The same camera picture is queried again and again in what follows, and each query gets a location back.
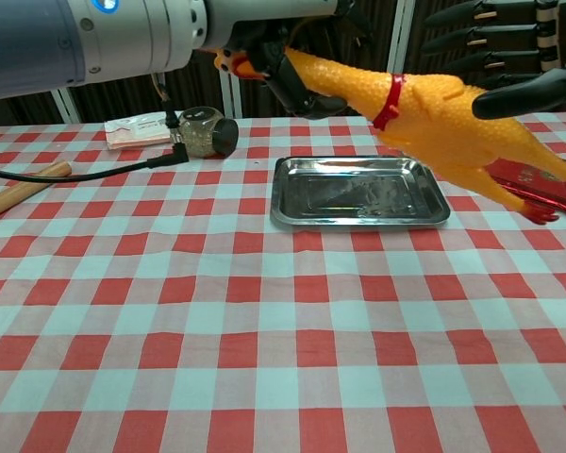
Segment glass jar with black lid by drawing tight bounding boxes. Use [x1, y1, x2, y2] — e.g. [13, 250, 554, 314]
[175, 107, 241, 159]

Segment yellow rubber chicken toy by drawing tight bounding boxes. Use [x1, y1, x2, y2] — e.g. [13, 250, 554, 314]
[213, 45, 566, 226]

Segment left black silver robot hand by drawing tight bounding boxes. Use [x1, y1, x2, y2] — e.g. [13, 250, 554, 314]
[195, 0, 374, 120]

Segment red certificate booklet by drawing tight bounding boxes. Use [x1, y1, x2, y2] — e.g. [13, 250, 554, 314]
[492, 158, 566, 218]

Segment white metal screen post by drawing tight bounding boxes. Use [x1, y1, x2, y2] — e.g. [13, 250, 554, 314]
[384, 0, 416, 76]
[51, 87, 82, 125]
[219, 60, 244, 119]

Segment red white checkered tablecloth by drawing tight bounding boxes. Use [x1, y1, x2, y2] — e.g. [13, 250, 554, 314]
[0, 110, 566, 453]

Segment pink wet wipes pack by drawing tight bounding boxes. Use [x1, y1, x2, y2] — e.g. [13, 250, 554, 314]
[104, 110, 183, 151]

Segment wooden rolling pin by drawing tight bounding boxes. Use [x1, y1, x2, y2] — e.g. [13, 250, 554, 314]
[0, 159, 73, 226]

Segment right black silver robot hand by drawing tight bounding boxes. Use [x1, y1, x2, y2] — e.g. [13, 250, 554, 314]
[424, 0, 566, 120]

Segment rectangular stainless steel tray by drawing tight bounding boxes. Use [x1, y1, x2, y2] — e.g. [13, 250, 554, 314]
[269, 156, 452, 229]

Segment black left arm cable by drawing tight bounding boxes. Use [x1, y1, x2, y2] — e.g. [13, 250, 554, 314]
[0, 70, 192, 183]

